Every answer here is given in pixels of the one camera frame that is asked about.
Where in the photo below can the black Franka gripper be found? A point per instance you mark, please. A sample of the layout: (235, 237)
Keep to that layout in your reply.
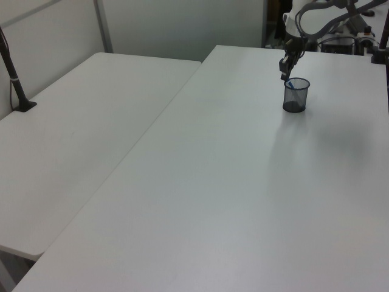
(294, 45)

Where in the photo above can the blue capped white marker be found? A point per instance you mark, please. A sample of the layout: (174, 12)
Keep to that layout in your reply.
(290, 84)

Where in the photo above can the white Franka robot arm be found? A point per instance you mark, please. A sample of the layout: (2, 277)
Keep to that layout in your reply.
(290, 27)

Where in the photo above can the black mesh pen cup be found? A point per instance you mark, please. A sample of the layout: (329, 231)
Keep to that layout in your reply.
(294, 102)

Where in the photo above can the white device with black knob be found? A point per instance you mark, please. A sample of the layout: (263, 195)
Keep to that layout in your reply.
(367, 38)

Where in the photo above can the white adjacent table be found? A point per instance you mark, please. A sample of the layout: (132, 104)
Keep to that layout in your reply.
(76, 127)

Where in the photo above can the grey metal equipment frame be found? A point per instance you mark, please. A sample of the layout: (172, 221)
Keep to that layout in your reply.
(337, 45)

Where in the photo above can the black camera stand pole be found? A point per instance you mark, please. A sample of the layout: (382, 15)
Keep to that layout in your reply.
(380, 54)
(16, 85)

